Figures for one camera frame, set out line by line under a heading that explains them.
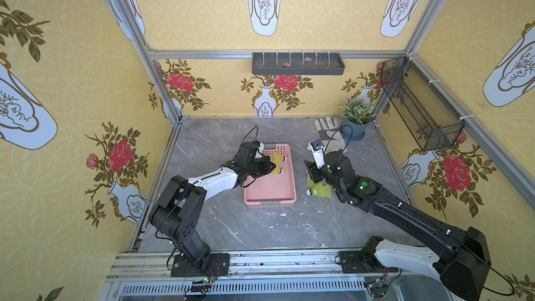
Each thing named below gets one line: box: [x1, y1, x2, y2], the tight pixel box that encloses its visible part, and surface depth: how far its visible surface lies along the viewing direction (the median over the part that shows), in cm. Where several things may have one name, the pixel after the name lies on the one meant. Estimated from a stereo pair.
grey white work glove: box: [313, 116, 349, 153], surface depth 116 cm
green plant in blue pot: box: [339, 98, 377, 141], surface depth 105 cm
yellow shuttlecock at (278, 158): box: [270, 151, 288, 164], surface depth 102 cm
